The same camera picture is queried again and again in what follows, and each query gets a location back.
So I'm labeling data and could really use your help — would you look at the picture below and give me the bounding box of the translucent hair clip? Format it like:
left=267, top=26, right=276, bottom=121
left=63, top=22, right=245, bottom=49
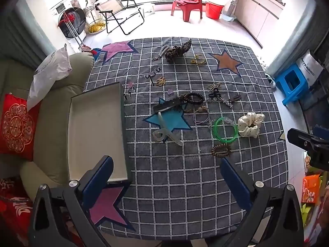
left=152, top=113, right=184, bottom=147

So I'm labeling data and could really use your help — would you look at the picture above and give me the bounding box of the white paper bag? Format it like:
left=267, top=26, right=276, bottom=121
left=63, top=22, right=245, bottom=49
left=295, top=51, right=325, bottom=86

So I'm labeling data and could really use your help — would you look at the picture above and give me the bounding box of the clear crystal hair clip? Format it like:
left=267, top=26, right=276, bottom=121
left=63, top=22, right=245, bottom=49
left=209, top=117, right=235, bottom=128

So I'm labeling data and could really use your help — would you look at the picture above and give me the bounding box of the black claw clip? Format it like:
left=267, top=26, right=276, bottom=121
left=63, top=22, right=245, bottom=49
left=208, top=89, right=222, bottom=103

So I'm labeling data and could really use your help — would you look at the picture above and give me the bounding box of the white plastic bag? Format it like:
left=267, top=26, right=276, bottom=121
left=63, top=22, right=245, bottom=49
left=27, top=47, right=72, bottom=112

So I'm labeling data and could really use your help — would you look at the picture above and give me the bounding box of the grey curtain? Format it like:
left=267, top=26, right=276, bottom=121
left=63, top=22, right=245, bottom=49
left=0, top=0, right=60, bottom=68
left=265, top=0, right=317, bottom=76

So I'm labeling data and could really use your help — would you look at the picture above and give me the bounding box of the red bucket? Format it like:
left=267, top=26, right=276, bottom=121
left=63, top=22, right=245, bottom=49
left=205, top=0, right=227, bottom=20

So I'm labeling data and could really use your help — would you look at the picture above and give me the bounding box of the white pearl bracelet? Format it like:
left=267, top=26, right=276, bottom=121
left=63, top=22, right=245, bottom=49
left=152, top=44, right=170, bottom=62

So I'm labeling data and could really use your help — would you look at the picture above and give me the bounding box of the blue plastic stool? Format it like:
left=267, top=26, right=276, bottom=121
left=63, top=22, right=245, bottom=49
left=276, top=65, right=309, bottom=106

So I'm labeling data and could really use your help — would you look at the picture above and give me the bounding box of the purple hair tie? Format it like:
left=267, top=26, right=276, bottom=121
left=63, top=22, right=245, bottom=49
left=193, top=105, right=210, bottom=126

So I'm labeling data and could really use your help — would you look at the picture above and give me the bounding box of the yellow hair tie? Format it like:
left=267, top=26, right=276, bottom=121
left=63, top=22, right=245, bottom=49
left=191, top=54, right=206, bottom=65

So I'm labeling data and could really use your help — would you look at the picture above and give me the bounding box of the beige sofa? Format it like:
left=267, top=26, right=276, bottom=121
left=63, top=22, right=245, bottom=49
left=0, top=53, right=95, bottom=207

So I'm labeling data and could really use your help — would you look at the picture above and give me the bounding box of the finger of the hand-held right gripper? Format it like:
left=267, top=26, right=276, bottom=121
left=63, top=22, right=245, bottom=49
left=312, top=124, right=329, bottom=138
left=287, top=128, right=318, bottom=151

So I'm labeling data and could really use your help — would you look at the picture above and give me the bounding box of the dark beaded bracelet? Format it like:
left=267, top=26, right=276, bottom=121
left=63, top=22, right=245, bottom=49
left=184, top=93, right=205, bottom=105

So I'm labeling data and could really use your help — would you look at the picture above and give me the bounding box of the black folding chair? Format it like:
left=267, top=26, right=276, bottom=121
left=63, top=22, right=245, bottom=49
left=95, top=0, right=146, bottom=35

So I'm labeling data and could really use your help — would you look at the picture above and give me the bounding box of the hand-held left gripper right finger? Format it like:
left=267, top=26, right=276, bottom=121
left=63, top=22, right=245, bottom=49
left=220, top=157, right=309, bottom=247

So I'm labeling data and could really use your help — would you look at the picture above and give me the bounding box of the light blue basin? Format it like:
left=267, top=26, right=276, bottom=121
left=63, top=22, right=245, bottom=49
left=220, top=12, right=237, bottom=22

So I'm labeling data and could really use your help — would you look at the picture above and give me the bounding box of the white box with green rim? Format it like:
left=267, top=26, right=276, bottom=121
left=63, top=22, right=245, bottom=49
left=67, top=82, right=131, bottom=184

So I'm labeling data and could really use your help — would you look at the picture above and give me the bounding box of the grey checkered blanket with stars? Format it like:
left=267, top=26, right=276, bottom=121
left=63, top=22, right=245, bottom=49
left=85, top=37, right=289, bottom=237

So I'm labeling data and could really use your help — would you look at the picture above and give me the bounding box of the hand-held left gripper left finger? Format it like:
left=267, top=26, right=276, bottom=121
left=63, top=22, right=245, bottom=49
left=28, top=156, right=115, bottom=247

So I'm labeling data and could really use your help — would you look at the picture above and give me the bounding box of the green bangle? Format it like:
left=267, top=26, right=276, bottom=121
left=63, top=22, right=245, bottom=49
left=214, top=117, right=238, bottom=143

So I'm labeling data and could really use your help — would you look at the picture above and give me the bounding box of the white sneaker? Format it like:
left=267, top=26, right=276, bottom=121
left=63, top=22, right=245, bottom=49
left=265, top=73, right=277, bottom=89

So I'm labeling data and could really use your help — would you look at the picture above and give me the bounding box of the leopard print scrunchie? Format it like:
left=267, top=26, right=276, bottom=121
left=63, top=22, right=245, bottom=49
left=164, top=39, right=192, bottom=63

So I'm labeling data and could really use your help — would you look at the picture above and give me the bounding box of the brown spiral hair tie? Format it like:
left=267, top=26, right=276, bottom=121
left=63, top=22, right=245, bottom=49
left=211, top=143, right=232, bottom=158

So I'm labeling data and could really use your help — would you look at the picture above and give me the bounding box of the plate of yellow food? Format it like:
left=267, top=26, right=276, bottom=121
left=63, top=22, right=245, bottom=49
left=87, top=20, right=107, bottom=35

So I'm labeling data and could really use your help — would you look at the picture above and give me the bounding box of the red printed cloth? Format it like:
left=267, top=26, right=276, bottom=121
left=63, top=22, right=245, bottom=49
left=0, top=177, right=35, bottom=247

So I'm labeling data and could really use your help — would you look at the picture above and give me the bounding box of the red plastic chair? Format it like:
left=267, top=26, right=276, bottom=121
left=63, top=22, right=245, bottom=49
left=171, top=0, right=203, bottom=22

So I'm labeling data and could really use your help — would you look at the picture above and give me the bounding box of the pink cabinet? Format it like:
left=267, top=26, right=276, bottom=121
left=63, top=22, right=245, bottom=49
left=235, top=0, right=286, bottom=49

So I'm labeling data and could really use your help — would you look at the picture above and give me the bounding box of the white polka dot scrunchie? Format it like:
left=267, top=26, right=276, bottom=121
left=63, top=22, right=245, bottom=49
left=237, top=112, right=265, bottom=137

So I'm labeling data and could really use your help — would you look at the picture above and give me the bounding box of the red embroidered cushion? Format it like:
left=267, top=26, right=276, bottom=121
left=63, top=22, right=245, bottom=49
left=0, top=94, right=42, bottom=161

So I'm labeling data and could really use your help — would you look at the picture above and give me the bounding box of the orange packet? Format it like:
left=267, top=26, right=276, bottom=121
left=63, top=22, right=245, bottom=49
left=300, top=174, right=322, bottom=204

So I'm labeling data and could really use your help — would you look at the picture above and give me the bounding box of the white step stool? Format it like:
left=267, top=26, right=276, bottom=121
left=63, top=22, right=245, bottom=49
left=142, top=2, right=156, bottom=17

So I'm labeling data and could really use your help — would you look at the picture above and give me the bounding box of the crystal hair pin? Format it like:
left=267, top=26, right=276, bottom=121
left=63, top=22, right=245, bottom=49
left=220, top=98, right=235, bottom=109

